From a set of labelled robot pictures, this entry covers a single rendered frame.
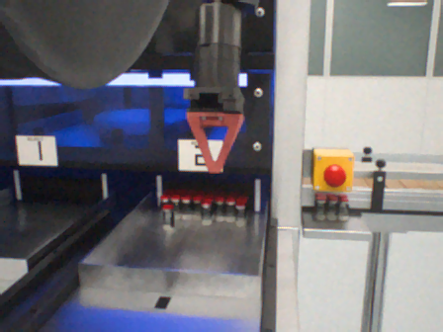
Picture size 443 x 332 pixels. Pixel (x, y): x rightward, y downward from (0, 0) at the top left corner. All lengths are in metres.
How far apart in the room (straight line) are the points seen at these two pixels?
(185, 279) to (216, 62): 0.29
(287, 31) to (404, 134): 4.95
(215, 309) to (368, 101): 5.03
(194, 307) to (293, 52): 0.46
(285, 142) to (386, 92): 4.78
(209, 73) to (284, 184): 0.35
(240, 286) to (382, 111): 5.04
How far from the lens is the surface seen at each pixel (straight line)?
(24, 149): 0.93
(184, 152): 0.80
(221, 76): 0.50
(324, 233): 0.83
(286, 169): 0.79
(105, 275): 0.63
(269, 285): 0.58
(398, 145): 5.66
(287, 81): 0.76
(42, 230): 0.87
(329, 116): 5.44
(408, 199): 0.95
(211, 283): 0.59
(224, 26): 0.52
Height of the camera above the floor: 1.19
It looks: 13 degrees down
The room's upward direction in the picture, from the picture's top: straight up
